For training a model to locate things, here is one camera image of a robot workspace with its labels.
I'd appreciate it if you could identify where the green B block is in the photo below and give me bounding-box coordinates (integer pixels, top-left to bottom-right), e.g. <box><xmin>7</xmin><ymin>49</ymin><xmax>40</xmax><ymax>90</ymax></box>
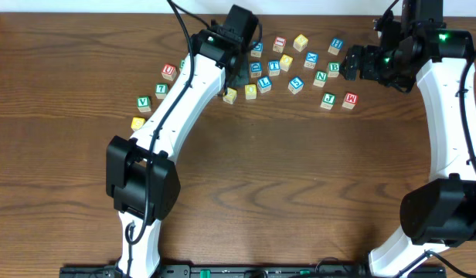
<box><xmin>327</xmin><ymin>62</ymin><xmax>341</xmax><ymax>78</ymax></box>

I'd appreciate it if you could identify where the yellow O block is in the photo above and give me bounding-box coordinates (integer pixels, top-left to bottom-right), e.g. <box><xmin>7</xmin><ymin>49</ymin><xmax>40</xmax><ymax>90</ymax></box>
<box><xmin>280</xmin><ymin>54</ymin><xmax>293</xmax><ymax>72</ymax></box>
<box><xmin>244</xmin><ymin>84</ymin><xmax>257</xmax><ymax>100</ymax></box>

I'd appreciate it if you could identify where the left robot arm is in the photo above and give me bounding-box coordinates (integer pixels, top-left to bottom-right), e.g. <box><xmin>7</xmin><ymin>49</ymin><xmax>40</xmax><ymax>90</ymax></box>
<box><xmin>106</xmin><ymin>27</ymin><xmax>253</xmax><ymax>277</ymax></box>

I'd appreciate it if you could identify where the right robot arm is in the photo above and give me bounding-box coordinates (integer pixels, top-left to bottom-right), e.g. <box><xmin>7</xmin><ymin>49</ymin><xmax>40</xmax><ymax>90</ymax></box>
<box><xmin>340</xmin><ymin>0</ymin><xmax>476</xmax><ymax>277</ymax></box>

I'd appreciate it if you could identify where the blue D block lower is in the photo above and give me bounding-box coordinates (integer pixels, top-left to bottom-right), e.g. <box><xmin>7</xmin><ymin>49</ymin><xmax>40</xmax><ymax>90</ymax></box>
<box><xmin>250</xmin><ymin>62</ymin><xmax>262</xmax><ymax>78</ymax></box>

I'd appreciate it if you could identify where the blue d block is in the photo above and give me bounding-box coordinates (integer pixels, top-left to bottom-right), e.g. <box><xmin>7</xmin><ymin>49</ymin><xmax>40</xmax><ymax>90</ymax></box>
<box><xmin>250</xmin><ymin>62</ymin><xmax>262</xmax><ymax>78</ymax></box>
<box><xmin>250</xmin><ymin>42</ymin><xmax>264</xmax><ymax>58</ymax></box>

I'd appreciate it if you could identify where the blue H block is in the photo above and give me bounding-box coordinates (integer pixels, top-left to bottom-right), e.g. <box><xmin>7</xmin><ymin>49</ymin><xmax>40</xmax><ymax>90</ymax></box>
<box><xmin>328</xmin><ymin>38</ymin><xmax>344</xmax><ymax>56</ymax></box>

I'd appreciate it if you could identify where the yellow S block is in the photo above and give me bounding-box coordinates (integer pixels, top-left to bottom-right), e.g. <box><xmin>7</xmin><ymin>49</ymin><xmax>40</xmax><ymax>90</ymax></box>
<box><xmin>223</xmin><ymin>87</ymin><xmax>237</xmax><ymax>104</ymax></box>

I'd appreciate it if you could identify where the blue D block upper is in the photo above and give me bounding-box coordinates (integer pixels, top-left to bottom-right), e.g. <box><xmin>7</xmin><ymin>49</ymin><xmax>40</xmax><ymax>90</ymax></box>
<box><xmin>250</xmin><ymin>42</ymin><xmax>264</xmax><ymax>58</ymax></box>

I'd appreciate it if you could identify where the blue L block lower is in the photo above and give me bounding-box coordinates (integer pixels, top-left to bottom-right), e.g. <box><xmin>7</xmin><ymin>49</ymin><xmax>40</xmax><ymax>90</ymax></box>
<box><xmin>257</xmin><ymin>76</ymin><xmax>272</xmax><ymax>93</ymax></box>

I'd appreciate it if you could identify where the red M block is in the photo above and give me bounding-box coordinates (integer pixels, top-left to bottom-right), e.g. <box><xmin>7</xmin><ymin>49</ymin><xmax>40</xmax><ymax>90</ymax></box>
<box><xmin>342</xmin><ymin>93</ymin><xmax>359</xmax><ymax>110</ymax></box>

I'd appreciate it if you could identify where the blue T block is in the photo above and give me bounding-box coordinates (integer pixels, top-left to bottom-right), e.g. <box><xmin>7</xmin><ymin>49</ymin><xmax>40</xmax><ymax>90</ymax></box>
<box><xmin>268</xmin><ymin>60</ymin><xmax>281</xmax><ymax>76</ymax></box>

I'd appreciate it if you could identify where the blue X block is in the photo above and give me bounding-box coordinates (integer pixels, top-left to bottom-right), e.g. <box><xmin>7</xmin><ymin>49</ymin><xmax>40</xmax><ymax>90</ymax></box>
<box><xmin>304</xmin><ymin>52</ymin><xmax>318</xmax><ymax>69</ymax></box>

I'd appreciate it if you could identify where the green J block right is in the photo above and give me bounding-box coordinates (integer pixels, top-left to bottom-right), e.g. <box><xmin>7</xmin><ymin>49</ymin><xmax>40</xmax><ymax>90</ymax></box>
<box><xmin>320</xmin><ymin>93</ymin><xmax>336</xmax><ymax>110</ymax></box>

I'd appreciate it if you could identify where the red I block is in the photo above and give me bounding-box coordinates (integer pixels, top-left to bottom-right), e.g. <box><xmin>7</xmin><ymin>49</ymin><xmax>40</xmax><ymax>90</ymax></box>
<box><xmin>273</xmin><ymin>36</ymin><xmax>287</xmax><ymax>53</ymax></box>

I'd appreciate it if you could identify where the green Z block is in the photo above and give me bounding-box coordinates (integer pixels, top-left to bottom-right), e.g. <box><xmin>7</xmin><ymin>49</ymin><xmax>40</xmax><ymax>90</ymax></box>
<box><xmin>179</xmin><ymin>59</ymin><xmax>185</xmax><ymax>71</ymax></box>

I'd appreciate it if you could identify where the yellow 6 block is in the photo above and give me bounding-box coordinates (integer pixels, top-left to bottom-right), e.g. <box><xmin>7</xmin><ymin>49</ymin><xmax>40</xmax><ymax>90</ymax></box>
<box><xmin>293</xmin><ymin>34</ymin><xmax>308</xmax><ymax>52</ymax></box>

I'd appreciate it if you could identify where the blue 5 block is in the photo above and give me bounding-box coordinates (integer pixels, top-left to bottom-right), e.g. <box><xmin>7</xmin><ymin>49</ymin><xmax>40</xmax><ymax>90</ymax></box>
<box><xmin>288</xmin><ymin>76</ymin><xmax>304</xmax><ymax>94</ymax></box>

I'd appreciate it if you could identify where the red U block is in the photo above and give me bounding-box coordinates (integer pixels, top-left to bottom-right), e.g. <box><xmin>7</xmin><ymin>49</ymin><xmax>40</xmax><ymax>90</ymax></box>
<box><xmin>161</xmin><ymin>63</ymin><xmax>178</xmax><ymax>81</ymax></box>

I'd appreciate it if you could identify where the green 7 block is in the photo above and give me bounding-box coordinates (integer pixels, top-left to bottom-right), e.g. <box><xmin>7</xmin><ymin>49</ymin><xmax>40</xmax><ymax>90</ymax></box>
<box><xmin>155</xmin><ymin>83</ymin><xmax>169</xmax><ymax>99</ymax></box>

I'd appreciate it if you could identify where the green V block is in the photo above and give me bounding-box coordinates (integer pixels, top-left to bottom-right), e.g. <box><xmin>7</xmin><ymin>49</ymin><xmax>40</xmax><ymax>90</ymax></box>
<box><xmin>137</xmin><ymin>96</ymin><xmax>151</xmax><ymax>113</ymax></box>

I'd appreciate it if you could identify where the yellow G block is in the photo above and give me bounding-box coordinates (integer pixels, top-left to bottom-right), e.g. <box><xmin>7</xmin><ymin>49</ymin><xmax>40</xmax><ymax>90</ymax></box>
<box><xmin>131</xmin><ymin>117</ymin><xmax>146</xmax><ymax>131</ymax></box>

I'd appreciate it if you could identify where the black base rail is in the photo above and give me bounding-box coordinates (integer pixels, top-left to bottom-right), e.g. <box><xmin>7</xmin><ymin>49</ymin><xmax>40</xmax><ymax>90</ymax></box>
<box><xmin>59</xmin><ymin>263</ymin><xmax>447</xmax><ymax>278</ymax></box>

